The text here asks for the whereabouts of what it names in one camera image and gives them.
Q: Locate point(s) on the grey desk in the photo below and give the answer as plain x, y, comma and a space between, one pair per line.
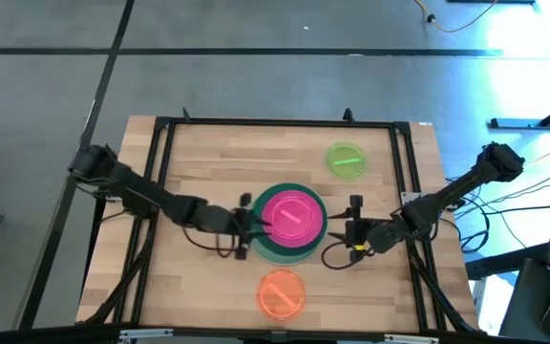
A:
523, 306

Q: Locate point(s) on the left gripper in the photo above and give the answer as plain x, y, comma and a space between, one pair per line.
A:
227, 222

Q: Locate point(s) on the orange transparent plate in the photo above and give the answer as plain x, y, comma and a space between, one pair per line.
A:
294, 306

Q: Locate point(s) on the pale blue large plate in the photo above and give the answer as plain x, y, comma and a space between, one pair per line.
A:
275, 264

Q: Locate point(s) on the silver frame bracket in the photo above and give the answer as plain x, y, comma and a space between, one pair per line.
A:
146, 333
411, 339

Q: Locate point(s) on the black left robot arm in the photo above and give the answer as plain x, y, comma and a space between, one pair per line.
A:
151, 198

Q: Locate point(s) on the magenta opaque plate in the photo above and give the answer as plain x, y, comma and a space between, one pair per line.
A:
315, 234

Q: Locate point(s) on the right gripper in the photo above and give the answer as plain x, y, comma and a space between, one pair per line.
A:
375, 236

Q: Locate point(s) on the black table frame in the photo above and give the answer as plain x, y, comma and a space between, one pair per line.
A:
280, 122

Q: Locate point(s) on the lime transparent plate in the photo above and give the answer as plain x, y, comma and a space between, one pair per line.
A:
339, 155

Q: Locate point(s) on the teal green plate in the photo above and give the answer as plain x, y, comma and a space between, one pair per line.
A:
289, 186

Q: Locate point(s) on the grey floor beam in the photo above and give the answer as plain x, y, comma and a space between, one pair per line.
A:
518, 123

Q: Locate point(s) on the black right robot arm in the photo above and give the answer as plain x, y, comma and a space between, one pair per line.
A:
447, 191

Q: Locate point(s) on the black desk beam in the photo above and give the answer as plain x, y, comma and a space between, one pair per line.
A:
504, 260

